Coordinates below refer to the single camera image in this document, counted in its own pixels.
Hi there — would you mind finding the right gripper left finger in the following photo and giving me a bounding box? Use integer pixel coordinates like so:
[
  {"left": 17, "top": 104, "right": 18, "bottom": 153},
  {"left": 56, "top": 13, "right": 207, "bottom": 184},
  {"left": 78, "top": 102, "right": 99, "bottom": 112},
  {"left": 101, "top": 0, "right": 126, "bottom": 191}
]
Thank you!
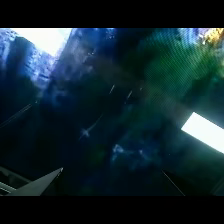
[{"left": 6, "top": 167, "right": 64, "bottom": 197}]

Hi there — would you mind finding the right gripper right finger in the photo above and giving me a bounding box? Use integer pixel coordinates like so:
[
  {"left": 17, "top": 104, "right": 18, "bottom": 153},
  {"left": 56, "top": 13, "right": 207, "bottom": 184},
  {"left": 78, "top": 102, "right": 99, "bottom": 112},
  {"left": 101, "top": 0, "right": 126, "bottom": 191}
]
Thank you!
[{"left": 161, "top": 169, "right": 218, "bottom": 197}]

